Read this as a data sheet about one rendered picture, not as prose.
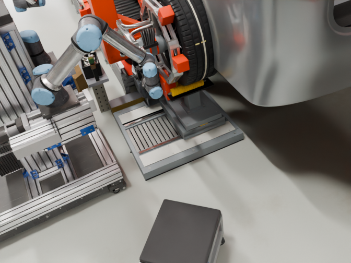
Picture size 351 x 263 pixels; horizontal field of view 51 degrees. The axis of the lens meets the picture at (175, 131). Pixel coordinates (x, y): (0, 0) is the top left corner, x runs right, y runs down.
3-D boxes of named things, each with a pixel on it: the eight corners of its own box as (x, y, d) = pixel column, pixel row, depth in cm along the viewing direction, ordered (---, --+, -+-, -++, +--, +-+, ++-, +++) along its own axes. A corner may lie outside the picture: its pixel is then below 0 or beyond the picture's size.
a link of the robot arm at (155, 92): (162, 85, 201) (164, 97, 207) (155, 75, 209) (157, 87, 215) (149, 90, 199) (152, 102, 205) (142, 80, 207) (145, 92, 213)
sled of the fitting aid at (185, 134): (225, 124, 291) (224, 115, 284) (184, 141, 283) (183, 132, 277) (197, 92, 326) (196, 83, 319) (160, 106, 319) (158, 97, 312)
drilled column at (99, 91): (111, 109, 338) (99, 71, 309) (101, 112, 336) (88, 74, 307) (108, 103, 345) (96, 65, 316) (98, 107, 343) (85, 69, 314)
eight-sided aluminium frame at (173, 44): (186, 93, 245) (175, 18, 208) (177, 97, 244) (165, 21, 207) (156, 57, 283) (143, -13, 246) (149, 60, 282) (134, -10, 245)
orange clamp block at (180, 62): (184, 62, 229) (190, 69, 223) (172, 67, 228) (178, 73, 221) (182, 53, 224) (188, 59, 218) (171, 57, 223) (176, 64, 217)
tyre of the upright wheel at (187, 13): (220, 93, 259) (225, 14, 206) (189, 105, 254) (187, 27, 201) (180, 39, 296) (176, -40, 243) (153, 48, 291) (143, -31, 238)
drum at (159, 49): (171, 54, 245) (167, 35, 236) (141, 64, 241) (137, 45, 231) (163, 45, 255) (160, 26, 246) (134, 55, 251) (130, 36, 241)
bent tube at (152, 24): (164, 37, 223) (162, 21, 215) (135, 47, 218) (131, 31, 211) (154, 26, 235) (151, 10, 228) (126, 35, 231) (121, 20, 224)
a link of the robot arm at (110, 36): (74, 19, 192) (146, 67, 218) (73, 28, 184) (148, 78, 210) (86, 2, 187) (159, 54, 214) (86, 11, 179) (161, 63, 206)
